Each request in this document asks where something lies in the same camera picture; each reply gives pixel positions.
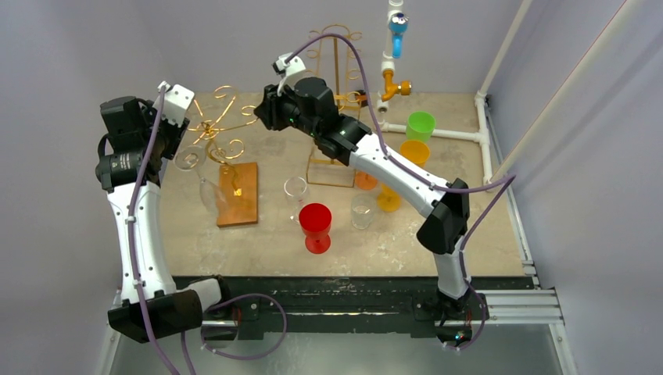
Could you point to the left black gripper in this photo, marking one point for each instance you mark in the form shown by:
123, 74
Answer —
173, 131

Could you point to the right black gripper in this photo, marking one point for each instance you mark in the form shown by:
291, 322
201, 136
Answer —
267, 111

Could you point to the clear wine glass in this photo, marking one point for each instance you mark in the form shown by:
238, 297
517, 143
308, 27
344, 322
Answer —
191, 159

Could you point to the gold swirl wine glass rack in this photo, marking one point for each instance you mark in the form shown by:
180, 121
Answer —
238, 181

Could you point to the red plastic goblet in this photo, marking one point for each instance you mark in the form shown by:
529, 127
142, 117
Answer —
315, 220

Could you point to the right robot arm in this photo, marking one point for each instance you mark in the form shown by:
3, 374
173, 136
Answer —
309, 106

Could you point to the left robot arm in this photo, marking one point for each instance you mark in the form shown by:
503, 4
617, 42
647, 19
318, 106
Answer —
140, 135

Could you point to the clear stemmed glass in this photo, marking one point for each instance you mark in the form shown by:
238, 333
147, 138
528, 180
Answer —
296, 191

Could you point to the small black orange object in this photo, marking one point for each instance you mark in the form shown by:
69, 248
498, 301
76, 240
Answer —
360, 97

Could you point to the orange plastic goblet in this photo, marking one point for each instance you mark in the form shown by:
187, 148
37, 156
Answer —
365, 181

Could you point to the orange faucet tap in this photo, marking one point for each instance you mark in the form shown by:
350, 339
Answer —
392, 88

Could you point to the small clear tumbler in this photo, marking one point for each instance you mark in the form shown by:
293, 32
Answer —
362, 211

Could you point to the yellow goblet front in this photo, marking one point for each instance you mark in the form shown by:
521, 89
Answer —
388, 200

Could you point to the yellow goblet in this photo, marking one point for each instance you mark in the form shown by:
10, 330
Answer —
388, 200
415, 151

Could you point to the green plastic cup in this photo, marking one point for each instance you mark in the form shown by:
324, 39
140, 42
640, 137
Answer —
420, 126

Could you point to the yellow goblet rear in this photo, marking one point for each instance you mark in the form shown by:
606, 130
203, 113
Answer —
415, 151

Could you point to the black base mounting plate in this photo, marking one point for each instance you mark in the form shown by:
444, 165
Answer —
347, 305

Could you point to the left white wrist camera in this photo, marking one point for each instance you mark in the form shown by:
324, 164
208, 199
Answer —
174, 103

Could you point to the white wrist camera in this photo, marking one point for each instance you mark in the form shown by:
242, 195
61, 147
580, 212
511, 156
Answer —
289, 70
174, 103

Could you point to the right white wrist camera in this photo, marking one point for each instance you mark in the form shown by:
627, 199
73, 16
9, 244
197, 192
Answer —
289, 70

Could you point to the gold tall wire rack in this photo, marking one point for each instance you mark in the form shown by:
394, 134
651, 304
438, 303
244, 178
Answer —
332, 60

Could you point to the white pvc pipe frame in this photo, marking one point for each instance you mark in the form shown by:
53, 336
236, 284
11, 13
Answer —
481, 136

